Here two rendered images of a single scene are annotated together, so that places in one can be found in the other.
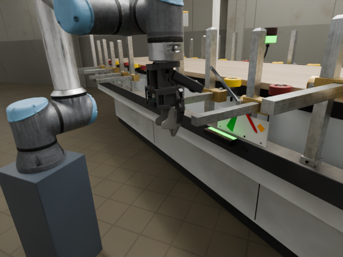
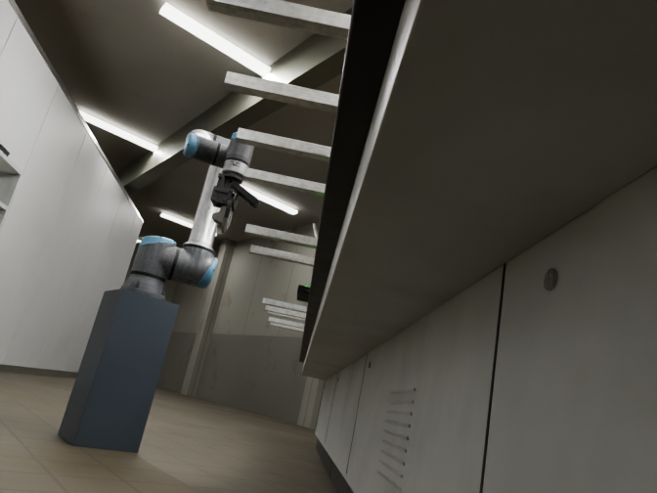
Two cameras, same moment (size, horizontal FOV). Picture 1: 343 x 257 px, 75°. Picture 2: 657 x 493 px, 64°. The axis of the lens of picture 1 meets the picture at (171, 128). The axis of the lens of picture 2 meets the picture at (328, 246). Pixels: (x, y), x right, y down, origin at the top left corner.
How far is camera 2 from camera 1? 1.62 m
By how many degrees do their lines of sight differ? 48
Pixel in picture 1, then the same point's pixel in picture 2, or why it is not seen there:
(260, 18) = not seen: outside the picture
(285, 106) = (256, 174)
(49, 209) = (117, 325)
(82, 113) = (197, 264)
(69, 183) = (149, 319)
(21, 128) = (142, 251)
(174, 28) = (237, 153)
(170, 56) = (230, 167)
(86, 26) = (192, 150)
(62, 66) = (201, 221)
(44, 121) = (161, 252)
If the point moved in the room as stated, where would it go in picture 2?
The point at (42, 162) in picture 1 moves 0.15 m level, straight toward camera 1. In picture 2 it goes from (139, 286) to (130, 278)
